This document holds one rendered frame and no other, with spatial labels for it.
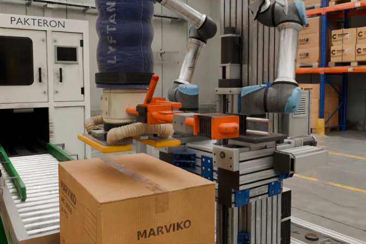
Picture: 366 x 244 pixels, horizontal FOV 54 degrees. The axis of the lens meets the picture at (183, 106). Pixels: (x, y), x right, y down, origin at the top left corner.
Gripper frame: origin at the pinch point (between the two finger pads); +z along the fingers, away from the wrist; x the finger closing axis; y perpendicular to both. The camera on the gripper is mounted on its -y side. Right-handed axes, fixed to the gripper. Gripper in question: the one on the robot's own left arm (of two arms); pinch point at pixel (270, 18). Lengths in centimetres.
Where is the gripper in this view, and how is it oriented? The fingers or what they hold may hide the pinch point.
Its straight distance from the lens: 141.6
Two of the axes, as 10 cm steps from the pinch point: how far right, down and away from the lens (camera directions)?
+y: -8.0, 0.4, -6.0
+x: 6.0, 0.5, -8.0
